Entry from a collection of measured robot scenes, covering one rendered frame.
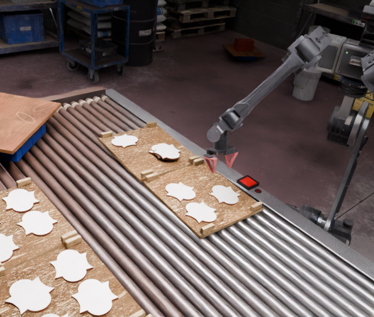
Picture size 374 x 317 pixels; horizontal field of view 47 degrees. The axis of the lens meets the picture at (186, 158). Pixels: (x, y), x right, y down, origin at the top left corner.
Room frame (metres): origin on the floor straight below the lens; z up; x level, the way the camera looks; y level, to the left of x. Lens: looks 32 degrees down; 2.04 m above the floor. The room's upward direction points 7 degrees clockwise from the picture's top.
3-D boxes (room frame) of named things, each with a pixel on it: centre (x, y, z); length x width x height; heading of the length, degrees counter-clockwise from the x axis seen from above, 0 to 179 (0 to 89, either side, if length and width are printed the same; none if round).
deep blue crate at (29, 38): (5.50, 2.39, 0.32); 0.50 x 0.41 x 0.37; 132
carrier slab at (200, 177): (1.49, -0.09, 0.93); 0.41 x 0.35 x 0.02; 41
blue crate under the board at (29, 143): (1.73, 0.89, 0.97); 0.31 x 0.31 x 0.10; 84
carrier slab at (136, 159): (1.81, 0.19, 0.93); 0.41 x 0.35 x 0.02; 40
